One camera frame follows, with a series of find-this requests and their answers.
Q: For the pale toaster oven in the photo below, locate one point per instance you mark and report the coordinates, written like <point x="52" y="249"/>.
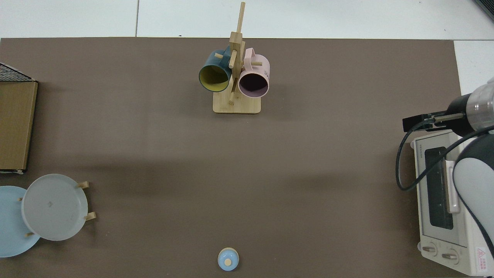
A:
<point x="436" y="231"/>

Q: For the pink cup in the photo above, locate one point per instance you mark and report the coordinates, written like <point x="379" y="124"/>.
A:
<point x="260" y="69"/>

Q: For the wooden cup stand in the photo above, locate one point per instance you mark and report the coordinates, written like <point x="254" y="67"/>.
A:
<point x="236" y="106"/>

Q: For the dark teal cup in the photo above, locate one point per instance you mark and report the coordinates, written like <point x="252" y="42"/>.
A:
<point x="210" y="61"/>

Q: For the brown table cloth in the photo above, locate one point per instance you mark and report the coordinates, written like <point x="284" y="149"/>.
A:
<point x="193" y="173"/>

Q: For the small blue round bell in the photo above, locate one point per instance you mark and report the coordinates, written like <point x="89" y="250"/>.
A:
<point x="228" y="259"/>

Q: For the wooden plate rack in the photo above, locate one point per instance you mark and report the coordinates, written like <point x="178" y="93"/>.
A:
<point x="90" y="216"/>

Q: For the grey plate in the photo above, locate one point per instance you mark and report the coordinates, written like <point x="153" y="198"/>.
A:
<point x="54" y="208"/>

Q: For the light blue plate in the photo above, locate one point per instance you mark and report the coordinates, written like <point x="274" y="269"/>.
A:
<point x="11" y="227"/>

